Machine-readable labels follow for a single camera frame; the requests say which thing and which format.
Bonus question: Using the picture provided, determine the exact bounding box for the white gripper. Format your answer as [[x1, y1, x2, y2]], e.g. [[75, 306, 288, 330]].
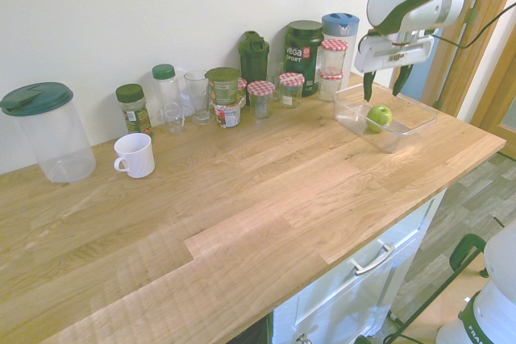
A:
[[353, 32, 436, 102]]

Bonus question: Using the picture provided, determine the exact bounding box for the green apple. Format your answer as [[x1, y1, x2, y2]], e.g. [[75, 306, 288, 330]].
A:
[[365, 105, 393, 134]]

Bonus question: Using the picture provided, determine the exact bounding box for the clear plastic rectangular container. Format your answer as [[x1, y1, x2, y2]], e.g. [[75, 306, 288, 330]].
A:
[[332, 82, 439, 155]]

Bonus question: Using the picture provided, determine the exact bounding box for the glass jar red checkered lid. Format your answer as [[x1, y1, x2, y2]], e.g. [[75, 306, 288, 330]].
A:
[[317, 68, 344, 102], [320, 39, 349, 75], [278, 73, 306, 110], [236, 77, 248, 107], [247, 81, 276, 119]]

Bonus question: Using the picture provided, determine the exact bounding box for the clear canister with blue lid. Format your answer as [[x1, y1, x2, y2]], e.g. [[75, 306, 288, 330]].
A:
[[321, 12, 360, 79]]

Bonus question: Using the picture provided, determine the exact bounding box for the dark green Vega Sport tub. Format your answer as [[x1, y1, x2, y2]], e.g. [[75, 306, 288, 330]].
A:
[[284, 20, 325, 98]]

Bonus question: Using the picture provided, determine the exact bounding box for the small clear glass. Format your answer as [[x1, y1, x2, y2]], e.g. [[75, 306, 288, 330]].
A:
[[266, 62, 285, 99]]

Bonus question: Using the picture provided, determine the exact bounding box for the dark green shaker bottle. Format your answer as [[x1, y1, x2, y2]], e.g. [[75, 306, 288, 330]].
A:
[[237, 31, 270, 85]]

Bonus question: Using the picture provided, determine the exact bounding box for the red and white yogurt pot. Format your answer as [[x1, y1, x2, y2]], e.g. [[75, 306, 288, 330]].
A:
[[213, 102, 243, 129]]

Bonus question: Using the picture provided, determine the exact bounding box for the green labelled tub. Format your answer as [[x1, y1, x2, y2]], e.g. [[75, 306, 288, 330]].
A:
[[204, 67, 242, 106]]

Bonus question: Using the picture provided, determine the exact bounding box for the green metal clamp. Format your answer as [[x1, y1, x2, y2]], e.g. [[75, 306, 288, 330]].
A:
[[449, 217, 507, 279]]

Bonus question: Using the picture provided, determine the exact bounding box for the tall clear drinking glass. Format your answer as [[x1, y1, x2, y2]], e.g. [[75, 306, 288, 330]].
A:
[[184, 69, 215, 126]]

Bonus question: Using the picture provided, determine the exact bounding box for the white cabinet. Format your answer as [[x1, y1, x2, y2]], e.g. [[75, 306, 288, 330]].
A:
[[272, 194, 444, 344]]

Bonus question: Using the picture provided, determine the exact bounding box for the clear bottle green cap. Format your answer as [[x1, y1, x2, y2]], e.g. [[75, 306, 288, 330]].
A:
[[152, 64, 186, 135]]

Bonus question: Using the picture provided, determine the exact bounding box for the glass jar dark green lid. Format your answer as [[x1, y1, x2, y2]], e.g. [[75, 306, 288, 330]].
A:
[[115, 83, 154, 138]]

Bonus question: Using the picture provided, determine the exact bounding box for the white ceramic mug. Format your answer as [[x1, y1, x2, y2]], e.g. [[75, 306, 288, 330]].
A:
[[113, 132, 156, 179]]

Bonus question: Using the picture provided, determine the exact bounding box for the black appliance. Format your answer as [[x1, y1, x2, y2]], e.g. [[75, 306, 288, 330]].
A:
[[229, 314, 270, 344]]

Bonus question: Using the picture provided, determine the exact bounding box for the clear pitcher with teal lid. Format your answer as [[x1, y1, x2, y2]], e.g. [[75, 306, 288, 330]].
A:
[[0, 81, 97, 184]]

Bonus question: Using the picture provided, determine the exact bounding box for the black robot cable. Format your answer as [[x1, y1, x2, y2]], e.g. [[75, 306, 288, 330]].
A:
[[434, 0, 516, 50]]

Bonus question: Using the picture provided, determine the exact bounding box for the silver drawer handle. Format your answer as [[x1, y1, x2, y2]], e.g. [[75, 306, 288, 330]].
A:
[[348, 241, 395, 276]]

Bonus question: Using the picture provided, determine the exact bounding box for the black metal frame bar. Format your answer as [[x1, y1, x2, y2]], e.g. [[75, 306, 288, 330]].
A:
[[382, 253, 485, 344]]

